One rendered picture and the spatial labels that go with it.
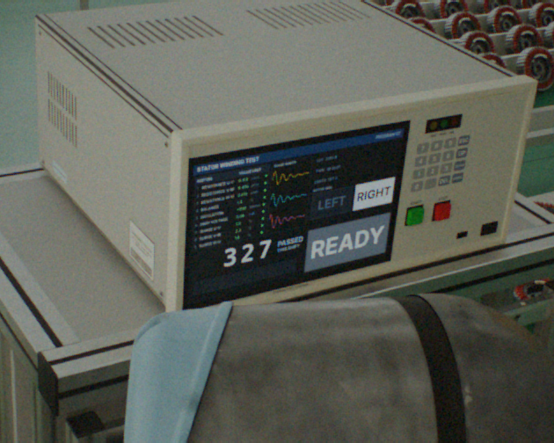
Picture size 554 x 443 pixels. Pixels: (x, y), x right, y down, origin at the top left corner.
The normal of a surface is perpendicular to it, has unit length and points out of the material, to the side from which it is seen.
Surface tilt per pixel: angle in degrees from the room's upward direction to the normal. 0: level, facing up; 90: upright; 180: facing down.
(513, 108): 90
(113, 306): 0
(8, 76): 0
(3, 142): 0
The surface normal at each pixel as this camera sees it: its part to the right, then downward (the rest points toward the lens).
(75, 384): 0.51, 0.43
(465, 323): 0.22, -0.76
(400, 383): 0.18, -0.48
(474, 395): 0.25, -0.28
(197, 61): 0.07, -0.88
